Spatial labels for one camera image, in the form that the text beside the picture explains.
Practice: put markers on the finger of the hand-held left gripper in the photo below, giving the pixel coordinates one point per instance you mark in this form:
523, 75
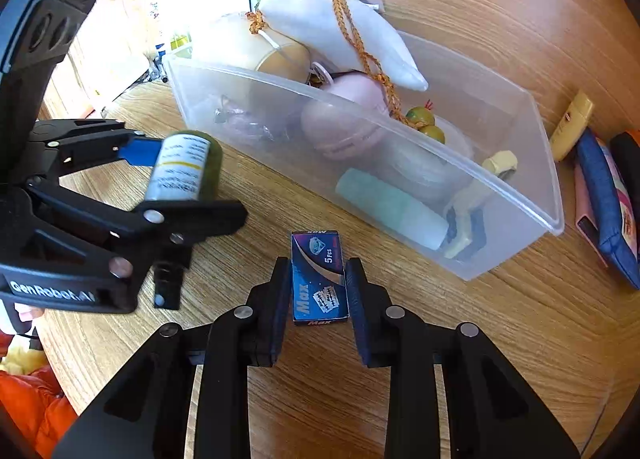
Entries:
142, 151
200, 216

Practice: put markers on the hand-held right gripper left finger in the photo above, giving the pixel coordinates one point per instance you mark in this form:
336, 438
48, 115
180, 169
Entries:
282, 311

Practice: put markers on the yellow tube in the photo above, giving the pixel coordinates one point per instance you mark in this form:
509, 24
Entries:
572, 126

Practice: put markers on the clear plastic storage box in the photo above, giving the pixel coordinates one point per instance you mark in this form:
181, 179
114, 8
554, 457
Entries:
520, 179

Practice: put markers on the pink round case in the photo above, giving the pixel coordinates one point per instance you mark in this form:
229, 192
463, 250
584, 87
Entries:
345, 109

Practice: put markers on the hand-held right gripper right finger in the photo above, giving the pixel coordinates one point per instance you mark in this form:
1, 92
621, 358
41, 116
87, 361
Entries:
357, 311

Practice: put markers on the blue razor blade box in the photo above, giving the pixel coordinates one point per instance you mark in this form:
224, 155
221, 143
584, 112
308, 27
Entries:
320, 284

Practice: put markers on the pink flat case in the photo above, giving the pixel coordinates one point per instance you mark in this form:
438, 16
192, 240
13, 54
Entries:
582, 204

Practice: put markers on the white cloth pouch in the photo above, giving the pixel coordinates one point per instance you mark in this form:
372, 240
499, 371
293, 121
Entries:
320, 14

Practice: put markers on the yellow spray bottle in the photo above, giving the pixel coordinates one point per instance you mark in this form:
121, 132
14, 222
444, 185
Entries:
180, 43

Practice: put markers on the wooden desktop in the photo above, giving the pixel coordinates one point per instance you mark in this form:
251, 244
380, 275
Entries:
500, 339

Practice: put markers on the teal tube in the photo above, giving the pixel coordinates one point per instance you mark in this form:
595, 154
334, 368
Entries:
385, 199

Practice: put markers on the dark bottle with white label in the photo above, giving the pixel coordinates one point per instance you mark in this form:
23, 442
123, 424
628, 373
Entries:
200, 164

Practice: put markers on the black orange round case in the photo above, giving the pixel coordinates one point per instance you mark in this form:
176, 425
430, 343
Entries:
627, 151

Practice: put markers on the cream white round container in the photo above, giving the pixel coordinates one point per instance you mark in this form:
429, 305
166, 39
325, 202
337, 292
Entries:
285, 61

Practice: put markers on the blue fabric pouch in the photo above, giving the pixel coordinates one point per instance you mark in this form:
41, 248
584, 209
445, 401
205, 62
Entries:
602, 199

